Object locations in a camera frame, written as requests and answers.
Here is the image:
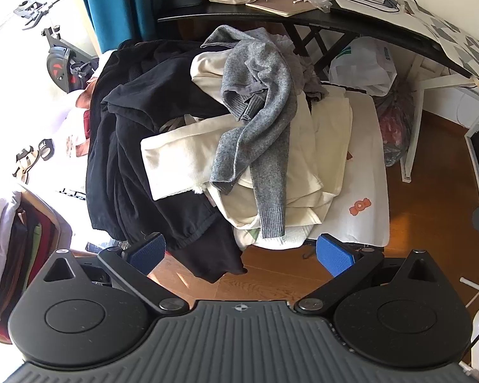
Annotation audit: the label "cream sweatshirt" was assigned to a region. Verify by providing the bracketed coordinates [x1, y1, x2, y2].
[190, 50, 354, 250]

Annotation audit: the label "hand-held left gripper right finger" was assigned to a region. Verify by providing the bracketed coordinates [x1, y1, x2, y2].
[293, 234, 450, 316]

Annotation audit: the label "white chair frame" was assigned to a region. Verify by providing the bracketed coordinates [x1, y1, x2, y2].
[399, 62, 479, 205]

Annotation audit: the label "brown notebook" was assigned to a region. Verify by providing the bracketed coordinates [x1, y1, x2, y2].
[245, 0, 319, 18]

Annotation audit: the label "red patterned plastic bag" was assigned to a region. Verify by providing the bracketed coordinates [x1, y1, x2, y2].
[373, 75, 416, 168]

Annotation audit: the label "red pink cloth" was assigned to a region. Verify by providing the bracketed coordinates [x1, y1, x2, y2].
[65, 76, 101, 158]

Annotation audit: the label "cream pants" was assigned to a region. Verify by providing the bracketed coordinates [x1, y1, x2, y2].
[141, 112, 260, 202]

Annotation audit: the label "black strap sandal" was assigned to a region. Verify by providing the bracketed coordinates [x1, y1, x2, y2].
[11, 145, 36, 183]
[34, 138, 54, 160]

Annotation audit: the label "grey knit sweater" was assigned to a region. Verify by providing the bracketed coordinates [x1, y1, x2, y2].
[201, 25, 298, 239]

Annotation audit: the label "black desk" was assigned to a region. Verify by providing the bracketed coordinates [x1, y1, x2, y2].
[157, 0, 479, 80]

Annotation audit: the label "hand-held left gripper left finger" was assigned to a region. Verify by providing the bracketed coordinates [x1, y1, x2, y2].
[31, 232, 191, 316]

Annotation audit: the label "stack of folded clothes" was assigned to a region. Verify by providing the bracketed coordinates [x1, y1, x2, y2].
[0, 179, 61, 342]

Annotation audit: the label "light grey thin cloth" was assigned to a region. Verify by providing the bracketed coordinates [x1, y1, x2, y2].
[272, 33, 330, 102]

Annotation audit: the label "black garment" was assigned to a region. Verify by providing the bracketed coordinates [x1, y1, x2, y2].
[85, 39, 249, 285]

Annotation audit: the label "geometric print tote bag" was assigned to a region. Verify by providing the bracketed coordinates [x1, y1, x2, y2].
[329, 0, 479, 85]

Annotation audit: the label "teal curtain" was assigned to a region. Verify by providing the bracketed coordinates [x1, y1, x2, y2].
[73, 0, 217, 44]

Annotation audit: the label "white plastic bag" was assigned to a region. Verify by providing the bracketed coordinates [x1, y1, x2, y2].
[328, 37, 398, 97]

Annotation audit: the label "black exercise bike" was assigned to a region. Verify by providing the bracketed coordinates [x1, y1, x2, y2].
[13, 0, 101, 93]

